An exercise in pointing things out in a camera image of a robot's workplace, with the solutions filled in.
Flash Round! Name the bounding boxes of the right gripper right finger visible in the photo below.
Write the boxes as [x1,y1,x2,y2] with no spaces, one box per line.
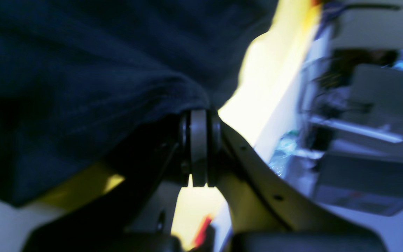
[207,111,387,252]

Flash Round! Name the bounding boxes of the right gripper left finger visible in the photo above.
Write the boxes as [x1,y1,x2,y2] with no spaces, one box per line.
[23,113,190,252]

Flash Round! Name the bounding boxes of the dark navy T-shirt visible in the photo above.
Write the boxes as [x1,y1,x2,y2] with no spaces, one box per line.
[0,0,278,207]

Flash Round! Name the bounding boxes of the left red-tipped table clamp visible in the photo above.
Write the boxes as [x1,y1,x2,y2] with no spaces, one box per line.
[189,215,215,252]

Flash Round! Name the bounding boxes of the yellow table cloth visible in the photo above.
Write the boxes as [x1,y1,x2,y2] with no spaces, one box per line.
[39,0,324,252]

